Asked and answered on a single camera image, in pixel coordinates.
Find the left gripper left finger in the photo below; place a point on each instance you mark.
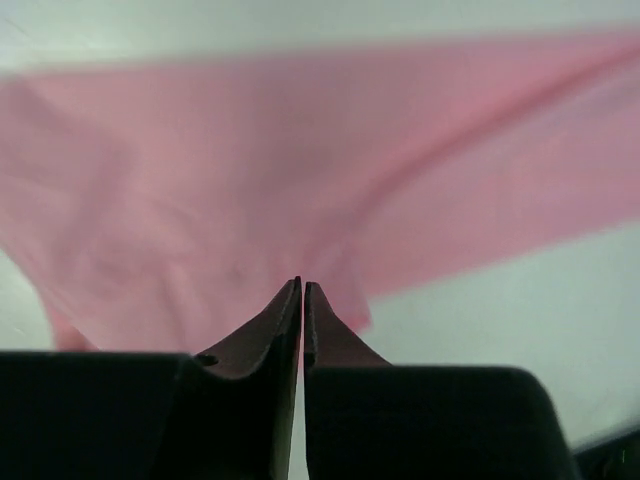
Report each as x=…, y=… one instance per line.
x=251, y=405

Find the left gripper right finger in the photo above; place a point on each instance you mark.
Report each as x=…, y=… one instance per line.
x=328, y=341

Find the pink t-shirt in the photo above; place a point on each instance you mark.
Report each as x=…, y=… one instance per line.
x=157, y=206

